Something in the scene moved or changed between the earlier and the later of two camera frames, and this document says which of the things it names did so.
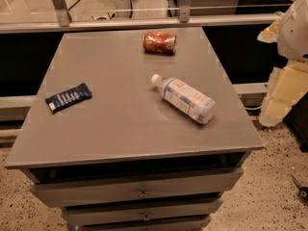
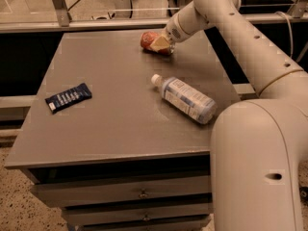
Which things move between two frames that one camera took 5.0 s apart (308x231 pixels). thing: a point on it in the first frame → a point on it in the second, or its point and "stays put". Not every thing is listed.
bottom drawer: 172,224 stays put
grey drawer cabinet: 135,129 stays put
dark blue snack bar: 68,98 stays put
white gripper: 295,33 → 172,31
